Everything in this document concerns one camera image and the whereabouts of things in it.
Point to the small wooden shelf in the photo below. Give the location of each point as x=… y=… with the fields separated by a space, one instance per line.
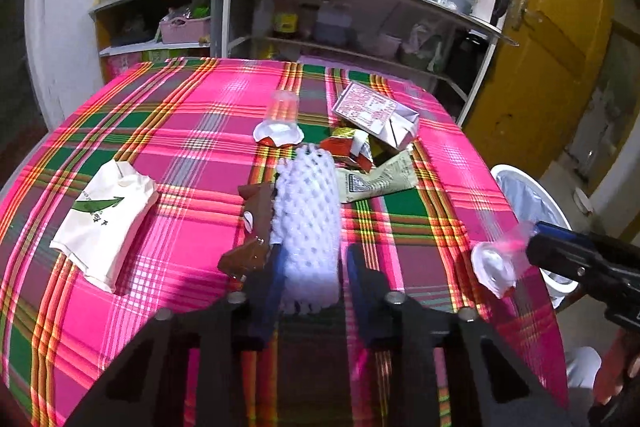
x=127 y=32

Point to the pink plaid tablecloth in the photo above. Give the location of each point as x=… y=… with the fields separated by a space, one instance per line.
x=188 y=125

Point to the white foam fruit net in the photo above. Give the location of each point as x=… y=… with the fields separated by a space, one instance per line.
x=306 y=223

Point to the grey trash bag liner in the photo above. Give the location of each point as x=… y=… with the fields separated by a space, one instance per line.
x=532 y=211

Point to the brown snack wrapper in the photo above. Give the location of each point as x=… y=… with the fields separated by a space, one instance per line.
x=257 y=212

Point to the clear cup with white lid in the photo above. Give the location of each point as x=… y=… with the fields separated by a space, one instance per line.
x=280 y=123

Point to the white trash bin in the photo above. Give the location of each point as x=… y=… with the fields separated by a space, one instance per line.
x=535 y=216

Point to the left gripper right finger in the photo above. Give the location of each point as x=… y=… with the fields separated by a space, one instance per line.
x=488 y=384

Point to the person's right hand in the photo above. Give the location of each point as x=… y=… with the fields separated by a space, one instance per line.
x=620 y=363

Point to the white paper bag green print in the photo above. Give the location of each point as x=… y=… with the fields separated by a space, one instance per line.
x=98 y=230

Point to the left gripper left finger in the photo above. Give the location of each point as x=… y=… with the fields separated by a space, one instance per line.
x=145 y=385

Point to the metal door handle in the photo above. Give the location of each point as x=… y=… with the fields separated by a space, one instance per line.
x=522 y=16

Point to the metal kitchen shelf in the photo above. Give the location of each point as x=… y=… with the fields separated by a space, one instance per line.
x=428 y=43

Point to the green snack wrapper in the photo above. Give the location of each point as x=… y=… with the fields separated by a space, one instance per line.
x=395 y=175

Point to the pink white paper box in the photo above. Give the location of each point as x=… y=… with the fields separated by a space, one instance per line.
x=387 y=120

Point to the yellow wooden door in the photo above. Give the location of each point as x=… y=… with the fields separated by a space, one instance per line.
x=530 y=105

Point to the pink plastic basket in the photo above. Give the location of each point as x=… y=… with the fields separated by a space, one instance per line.
x=184 y=30

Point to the clear plastic cup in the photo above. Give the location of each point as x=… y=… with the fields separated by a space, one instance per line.
x=499 y=264

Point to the red yellow wrapper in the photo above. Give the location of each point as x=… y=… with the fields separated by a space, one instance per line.
x=351 y=147

